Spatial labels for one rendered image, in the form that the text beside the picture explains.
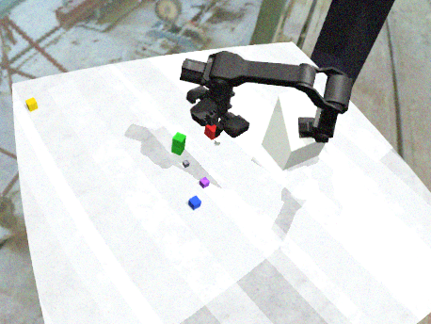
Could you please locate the red block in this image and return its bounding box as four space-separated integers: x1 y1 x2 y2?
204 124 216 140

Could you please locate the green block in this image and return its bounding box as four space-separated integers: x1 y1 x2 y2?
171 132 186 149
171 144 185 155

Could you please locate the small yellow block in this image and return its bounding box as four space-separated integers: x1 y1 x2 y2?
25 97 38 112

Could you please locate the blue block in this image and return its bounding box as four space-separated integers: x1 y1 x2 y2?
188 196 201 211

